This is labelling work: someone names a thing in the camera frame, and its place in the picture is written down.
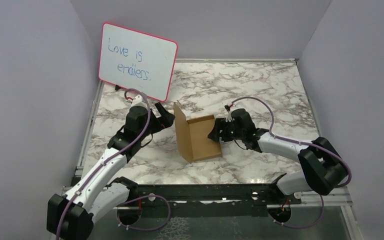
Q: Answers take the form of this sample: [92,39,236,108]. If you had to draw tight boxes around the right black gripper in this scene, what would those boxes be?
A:
[207,117,245,142]

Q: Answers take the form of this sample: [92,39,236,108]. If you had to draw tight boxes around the brown cardboard box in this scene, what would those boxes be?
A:
[173,103,222,164]

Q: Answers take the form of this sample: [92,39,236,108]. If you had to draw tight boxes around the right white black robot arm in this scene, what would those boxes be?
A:
[207,108,349,204]

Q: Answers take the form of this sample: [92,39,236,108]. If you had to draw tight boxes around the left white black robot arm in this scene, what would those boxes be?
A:
[46,103,175,240]

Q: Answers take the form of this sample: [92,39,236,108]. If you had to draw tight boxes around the pink framed whiteboard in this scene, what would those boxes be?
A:
[98,22,179,102]

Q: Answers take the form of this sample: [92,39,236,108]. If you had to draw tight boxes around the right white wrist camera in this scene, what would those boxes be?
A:
[225,110,234,122]

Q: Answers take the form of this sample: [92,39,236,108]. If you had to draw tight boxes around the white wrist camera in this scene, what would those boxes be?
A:
[225,110,234,122]
[130,95,148,109]

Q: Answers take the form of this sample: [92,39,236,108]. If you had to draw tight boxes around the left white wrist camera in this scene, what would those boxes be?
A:
[130,95,148,109]

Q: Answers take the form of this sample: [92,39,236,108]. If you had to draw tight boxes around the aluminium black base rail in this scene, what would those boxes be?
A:
[58,181,354,220]

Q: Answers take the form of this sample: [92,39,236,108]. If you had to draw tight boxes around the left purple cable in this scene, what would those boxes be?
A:
[55,88,172,240]

